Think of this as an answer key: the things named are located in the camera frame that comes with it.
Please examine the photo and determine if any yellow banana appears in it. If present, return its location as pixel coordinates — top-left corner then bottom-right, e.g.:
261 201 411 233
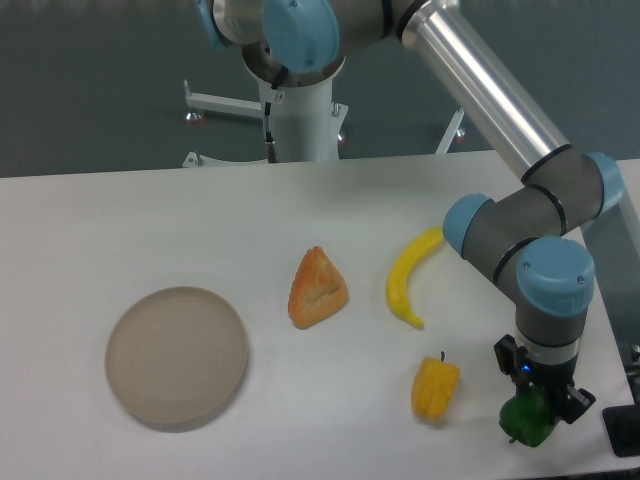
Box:
385 226 444 330

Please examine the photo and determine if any yellow bell pepper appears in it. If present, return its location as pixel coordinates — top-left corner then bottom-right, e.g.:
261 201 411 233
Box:
411 351 460 421

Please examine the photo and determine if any green bell pepper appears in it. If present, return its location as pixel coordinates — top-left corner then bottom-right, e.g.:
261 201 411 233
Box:
499 386 556 448

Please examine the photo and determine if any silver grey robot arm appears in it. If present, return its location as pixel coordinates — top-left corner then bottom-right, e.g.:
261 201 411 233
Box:
195 1 625 423

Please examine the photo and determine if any beige round plate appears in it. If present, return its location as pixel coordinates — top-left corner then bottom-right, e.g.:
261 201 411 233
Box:
104 287 249 433

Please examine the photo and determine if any black device at table edge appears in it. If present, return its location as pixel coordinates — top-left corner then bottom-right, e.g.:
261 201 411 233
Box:
602 404 639 458

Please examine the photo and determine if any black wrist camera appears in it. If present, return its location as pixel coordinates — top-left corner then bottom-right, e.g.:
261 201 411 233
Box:
494 334 527 377

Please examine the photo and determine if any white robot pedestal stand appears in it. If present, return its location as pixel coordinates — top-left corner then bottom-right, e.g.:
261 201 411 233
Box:
184 42 466 163

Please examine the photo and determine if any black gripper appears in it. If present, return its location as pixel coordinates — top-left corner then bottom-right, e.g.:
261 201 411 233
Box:
514 355 596 424

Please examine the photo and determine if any black cable on pedestal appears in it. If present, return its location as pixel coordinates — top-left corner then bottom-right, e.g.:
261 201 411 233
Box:
262 65 290 164

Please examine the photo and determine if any orange triangular pastry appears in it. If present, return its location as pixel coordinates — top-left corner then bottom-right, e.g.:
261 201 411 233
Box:
288 246 349 330

